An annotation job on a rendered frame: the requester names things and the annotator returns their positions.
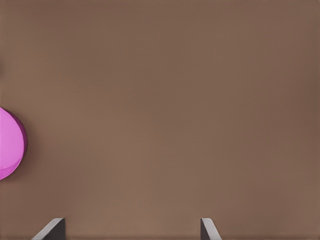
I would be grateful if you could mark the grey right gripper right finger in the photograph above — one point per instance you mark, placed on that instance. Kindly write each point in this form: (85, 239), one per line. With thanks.
(209, 230)

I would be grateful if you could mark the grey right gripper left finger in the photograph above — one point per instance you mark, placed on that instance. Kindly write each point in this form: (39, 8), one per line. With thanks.
(53, 230)

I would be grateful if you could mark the pink round plate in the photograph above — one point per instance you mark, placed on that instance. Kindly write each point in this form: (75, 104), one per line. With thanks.
(10, 145)

